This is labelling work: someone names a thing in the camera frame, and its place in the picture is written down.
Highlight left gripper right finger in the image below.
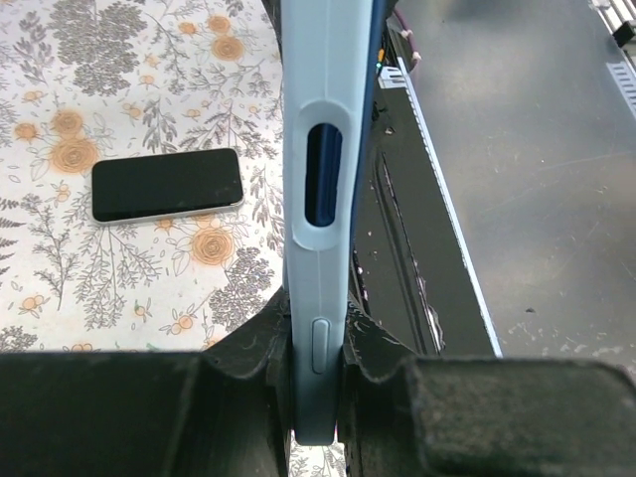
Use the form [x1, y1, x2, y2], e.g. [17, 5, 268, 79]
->
[338, 303, 635, 476]

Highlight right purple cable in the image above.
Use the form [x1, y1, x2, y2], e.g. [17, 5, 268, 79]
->
[392, 7, 423, 66]

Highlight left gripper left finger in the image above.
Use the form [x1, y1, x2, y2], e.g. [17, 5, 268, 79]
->
[1, 291, 290, 476]

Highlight black phone blue case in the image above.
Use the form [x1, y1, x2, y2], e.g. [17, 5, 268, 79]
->
[280, 1, 386, 446]

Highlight floral patterned table mat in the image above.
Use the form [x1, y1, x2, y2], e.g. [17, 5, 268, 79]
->
[0, 0, 349, 477]

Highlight white slotted cable duct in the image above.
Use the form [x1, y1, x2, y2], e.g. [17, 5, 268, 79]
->
[606, 62, 636, 115]

